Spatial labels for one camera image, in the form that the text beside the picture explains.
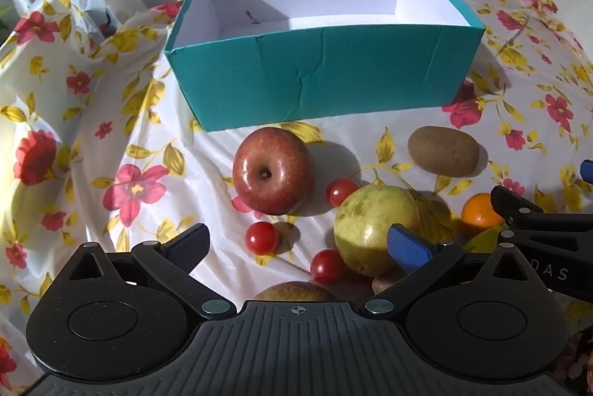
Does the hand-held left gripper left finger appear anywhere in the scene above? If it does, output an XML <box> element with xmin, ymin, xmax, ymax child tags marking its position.
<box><xmin>56</xmin><ymin>223</ymin><xmax>237</xmax><ymax>321</ymax></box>

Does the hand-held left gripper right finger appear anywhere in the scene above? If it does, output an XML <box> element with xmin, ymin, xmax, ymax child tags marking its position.
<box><xmin>364</xmin><ymin>224</ymin><xmax>545</xmax><ymax>317</ymax></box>

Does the small orange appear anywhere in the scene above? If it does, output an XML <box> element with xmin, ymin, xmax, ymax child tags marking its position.
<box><xmin>460</xmin><ymin>192</ymin><xmax>506</xmax><ymax>231</ymax></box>

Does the teal cardboard box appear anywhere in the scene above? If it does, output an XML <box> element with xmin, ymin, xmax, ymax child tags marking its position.
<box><xmin>163</xmin><ymin>0</ymin><xmax>486</xmax><ymax>133</ymax></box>

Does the small brown kiwi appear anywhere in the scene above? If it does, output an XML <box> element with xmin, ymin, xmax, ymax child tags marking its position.
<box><xmin>371</xmin><ymin>272</ymin><xmax>407</xmax><ymax>295</ymax></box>

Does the large yellow-green pear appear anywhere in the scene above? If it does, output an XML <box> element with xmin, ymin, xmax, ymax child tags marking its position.
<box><xmin>333</xmin><ymin>185</ymin><xmax>423</xmax><ymax>278</ymax></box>

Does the small green pear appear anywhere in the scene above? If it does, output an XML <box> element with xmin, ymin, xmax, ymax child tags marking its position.
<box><xmin>463</xmin><ymin>223</ymin><xmax>509</xmax><ymax>253</ymax></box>

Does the red cherry tomato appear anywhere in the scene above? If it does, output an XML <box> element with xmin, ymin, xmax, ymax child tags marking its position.
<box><xmin>309</xmin><ymin>248</ymin><xmax>346</xmax><ymax>284</ymax></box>
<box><xmin>244</xmin><ymin>221</ymin><xmax>281</xmax><ymax>255</ymax></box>
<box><xmin>325</xmin><ymin>177</ymin><xmax>360</xmax><ymax>208</ymax></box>

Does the floral tablecloth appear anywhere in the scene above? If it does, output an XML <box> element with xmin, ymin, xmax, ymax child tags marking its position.
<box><xmin>0</xmin><ymin>0</ymin><xmax>593</xmax><ymax>396</ymax></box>

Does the dark patterned cloth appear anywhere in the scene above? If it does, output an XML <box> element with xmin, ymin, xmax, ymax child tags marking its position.
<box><xmin>550</xmin><ymin>329</ymin><xmax>593</xmax><ymax>396</ymax></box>

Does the large red apple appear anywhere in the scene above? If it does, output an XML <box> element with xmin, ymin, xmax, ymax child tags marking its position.
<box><xmin>232</xmin><ymin>127</ymin><xmax>317</xmax><ymax>216</ymax></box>

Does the red-yellow apple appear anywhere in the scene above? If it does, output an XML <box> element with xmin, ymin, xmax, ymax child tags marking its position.
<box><xmin>253</xmin><ymin>280</ymin><xmax>337</xmax><ymax>303</ymax></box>

